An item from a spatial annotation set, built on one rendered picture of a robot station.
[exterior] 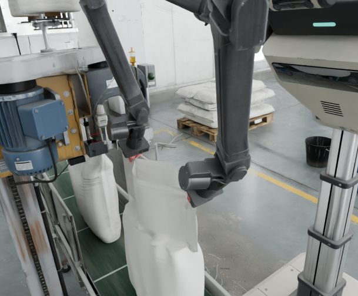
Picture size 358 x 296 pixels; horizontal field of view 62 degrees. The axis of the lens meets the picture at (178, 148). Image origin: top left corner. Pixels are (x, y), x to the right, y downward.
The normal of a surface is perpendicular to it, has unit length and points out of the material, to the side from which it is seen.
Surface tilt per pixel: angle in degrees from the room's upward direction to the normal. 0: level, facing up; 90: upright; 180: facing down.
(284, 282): 0
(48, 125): 90
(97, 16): 111
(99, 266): 0
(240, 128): 118
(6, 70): 90
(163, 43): 90
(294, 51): 40
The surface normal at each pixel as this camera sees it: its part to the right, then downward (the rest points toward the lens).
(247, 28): 0.26, 0.77
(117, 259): -0.05, -0.92
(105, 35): 0.42, 0.53
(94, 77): 0.57, 0.29
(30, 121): -0.52, 0.36
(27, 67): 0.82, 0.19
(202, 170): 0.25, -0.64
